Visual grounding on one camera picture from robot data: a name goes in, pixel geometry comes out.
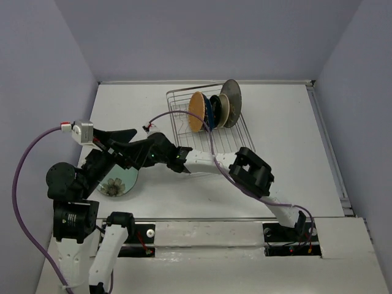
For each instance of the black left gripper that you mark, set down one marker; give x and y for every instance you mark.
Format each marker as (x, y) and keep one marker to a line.
(123, 136)

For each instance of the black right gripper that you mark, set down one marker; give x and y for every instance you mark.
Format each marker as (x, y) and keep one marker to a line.
(147, 163)

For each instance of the mint green flower plate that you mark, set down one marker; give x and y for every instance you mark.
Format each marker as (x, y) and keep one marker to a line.
(118, 181)

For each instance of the orange woven round plate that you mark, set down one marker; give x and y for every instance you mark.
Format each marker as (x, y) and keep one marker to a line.
(196, 111)

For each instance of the dark blue glazed plate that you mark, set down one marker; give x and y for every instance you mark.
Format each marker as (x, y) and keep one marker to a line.
(209, 114)

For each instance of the glossy black plate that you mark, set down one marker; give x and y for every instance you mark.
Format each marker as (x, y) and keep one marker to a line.
(217, 110)

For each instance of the cream plate with black patch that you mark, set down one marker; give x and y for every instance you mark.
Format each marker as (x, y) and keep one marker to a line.
(225, 109)

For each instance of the grey reindeer pattern plate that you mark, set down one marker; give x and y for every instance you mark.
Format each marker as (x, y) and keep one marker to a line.
(232, 90)

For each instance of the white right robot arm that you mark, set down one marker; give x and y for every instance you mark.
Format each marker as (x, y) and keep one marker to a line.
(248, 172)

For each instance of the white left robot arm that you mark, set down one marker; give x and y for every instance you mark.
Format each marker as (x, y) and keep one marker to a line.
(74, 223)

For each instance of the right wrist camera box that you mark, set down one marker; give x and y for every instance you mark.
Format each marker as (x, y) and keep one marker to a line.
(150, 129)

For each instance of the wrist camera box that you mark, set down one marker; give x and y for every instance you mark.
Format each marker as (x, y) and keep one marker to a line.
(82, 132)
(150, 129)

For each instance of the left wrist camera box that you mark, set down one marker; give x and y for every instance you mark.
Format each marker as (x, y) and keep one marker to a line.
(82, 132)

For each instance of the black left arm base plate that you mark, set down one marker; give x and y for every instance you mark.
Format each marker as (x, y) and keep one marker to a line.
(141, 243)

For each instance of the metal wire dish rack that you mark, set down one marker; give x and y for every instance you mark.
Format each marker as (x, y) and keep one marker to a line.
(226, 141)

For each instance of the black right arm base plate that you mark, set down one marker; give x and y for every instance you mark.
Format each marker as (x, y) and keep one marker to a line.
(284, 242)

